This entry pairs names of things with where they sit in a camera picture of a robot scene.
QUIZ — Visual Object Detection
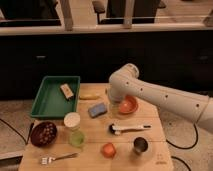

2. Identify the orange fruit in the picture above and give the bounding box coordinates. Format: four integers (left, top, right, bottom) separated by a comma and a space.
101, 143, 116, 158

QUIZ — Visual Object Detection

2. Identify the dark red patterned bowl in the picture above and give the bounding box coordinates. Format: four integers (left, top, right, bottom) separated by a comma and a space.
30, 121, 57, 147

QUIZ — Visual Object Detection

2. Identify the white lid cup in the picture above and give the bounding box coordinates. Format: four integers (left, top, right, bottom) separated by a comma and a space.
64, 112, 81, 130

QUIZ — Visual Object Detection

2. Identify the green glass cup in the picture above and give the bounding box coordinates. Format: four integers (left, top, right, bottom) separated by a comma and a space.
69, 130, 85, 148

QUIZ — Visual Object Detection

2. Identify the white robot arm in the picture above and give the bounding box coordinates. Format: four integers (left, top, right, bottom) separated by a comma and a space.
107, 63, 213, 134

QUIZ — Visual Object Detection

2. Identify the metal cup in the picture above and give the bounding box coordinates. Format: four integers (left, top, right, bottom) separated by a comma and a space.
133, 137, 148, 154

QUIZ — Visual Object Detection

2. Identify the yellow banana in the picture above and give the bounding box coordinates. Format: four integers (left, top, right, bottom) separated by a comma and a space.
79, 93, 100, 100

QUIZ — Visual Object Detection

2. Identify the green plastic tray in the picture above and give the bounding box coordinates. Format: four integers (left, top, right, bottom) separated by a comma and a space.
30, 76, 80, 120

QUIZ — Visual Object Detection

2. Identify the black cable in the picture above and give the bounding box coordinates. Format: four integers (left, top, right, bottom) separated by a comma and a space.
0, 118, 35, 146
165, 123, 200, 171

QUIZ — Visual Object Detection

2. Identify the blue sponge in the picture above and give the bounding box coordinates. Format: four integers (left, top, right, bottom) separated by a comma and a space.
88, 103, 107, 118

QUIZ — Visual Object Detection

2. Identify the black cable right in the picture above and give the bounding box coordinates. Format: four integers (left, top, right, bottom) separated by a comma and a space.
165, 123, 200, 171

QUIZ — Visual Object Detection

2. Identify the black office chair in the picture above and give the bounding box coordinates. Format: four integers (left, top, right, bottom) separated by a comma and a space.
92, 0, 166, 25

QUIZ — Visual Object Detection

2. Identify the black cable left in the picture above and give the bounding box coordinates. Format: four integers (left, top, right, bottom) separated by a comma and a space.
0, 118, 35, 146

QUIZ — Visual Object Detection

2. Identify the silver fork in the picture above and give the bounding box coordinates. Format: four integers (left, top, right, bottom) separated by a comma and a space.
40, 153, 78, 165

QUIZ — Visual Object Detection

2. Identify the tan sponge block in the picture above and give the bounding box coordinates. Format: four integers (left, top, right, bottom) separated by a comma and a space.
60, 84, 74, 100

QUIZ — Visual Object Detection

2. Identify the orange bowl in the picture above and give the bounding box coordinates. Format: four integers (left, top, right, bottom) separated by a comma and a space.
118, 95, 138, 114

